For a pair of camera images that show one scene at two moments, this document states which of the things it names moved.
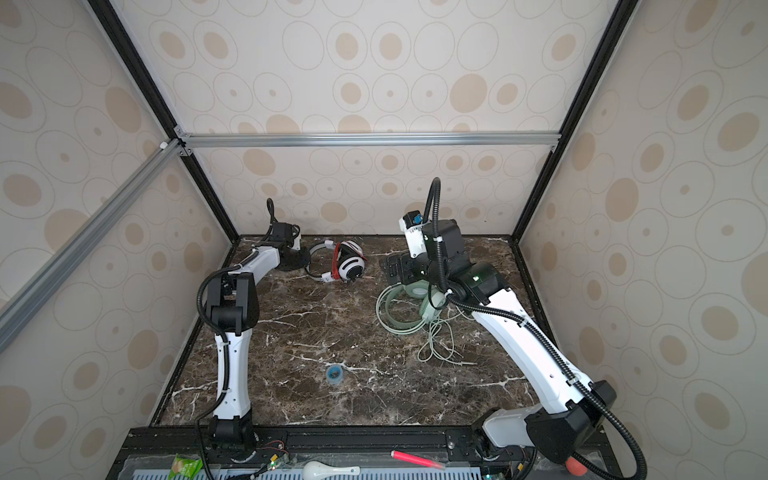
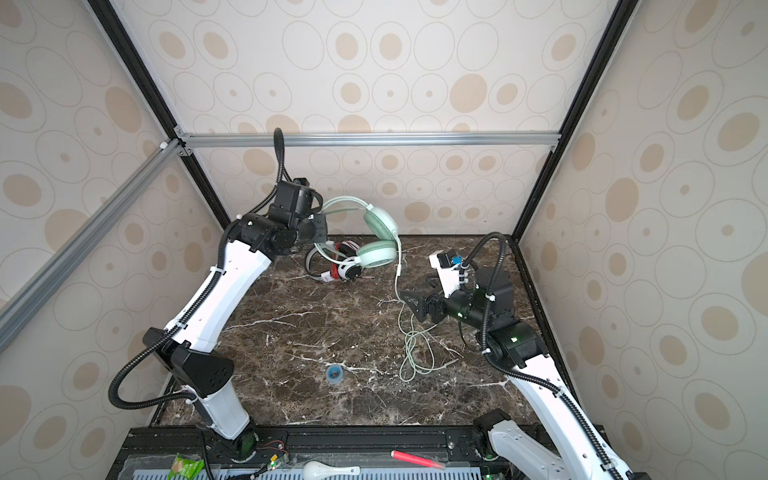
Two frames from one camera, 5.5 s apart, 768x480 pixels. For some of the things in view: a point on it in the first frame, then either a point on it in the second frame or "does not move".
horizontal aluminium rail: x=368 y=140 does not move
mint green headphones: x=432 y=302 -> x=381 y=225
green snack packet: x=184 y=468 does not move
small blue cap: x=334 y=374 does not move
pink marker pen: x=418 y=460 does not move
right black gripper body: x=414 y=269 -> x=460 y=308
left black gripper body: x=297 y=261 -> x=311 y=230
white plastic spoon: x=316 y=470 does not move
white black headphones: x=348 y=261 does not move
